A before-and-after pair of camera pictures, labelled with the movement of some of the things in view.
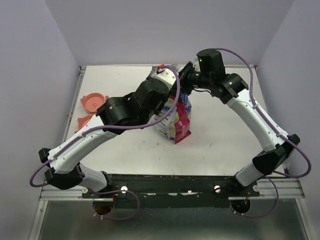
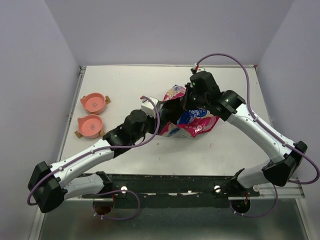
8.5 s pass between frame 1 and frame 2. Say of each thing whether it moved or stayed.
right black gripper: moved
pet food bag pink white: moved
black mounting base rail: stayed
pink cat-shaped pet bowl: stayed
